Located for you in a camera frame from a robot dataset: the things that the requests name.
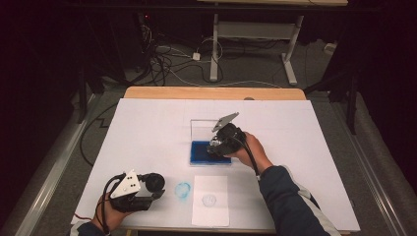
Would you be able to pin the white power adapter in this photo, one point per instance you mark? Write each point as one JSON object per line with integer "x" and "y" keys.
{"x": 196, "y": 56}

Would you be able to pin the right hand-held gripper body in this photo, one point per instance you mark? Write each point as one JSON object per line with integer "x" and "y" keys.
{"x": 229, "y": 137}

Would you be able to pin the aluminium floor rail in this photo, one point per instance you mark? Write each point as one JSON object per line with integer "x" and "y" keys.
{"x": 377, "y": 183}
{"x": 49, "y": 170}

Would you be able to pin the person's right hand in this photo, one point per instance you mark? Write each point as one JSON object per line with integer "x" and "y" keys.
{"x": 254, "y": 152}

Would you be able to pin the white paper sheet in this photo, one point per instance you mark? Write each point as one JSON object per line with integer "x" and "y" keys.
{"x": 210, "y": 209}

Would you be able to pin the grey metal desk frame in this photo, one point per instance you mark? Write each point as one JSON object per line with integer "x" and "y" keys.
{"x": 255, "y": 31}

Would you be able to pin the blue ink pad clear case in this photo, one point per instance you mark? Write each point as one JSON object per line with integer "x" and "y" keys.
{"x": 203, "y": 155}

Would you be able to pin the black stamp with clear knob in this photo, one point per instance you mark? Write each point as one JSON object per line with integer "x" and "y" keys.
{"x": 215, "y": 144}

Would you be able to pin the black round stamp cap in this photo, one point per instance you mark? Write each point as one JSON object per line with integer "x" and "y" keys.
{"x": 154, "y": 182}

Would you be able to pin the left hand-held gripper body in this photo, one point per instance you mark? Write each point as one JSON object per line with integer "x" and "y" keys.
{"x": 129, "y": 193}

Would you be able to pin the person's left hand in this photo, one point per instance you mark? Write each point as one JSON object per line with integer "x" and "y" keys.
{"x": 109, "y": 214}

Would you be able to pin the black stand leg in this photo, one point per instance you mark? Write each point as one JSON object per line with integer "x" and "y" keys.
{"x": 347, "y": 98}
{"x": 82, "y": 98}

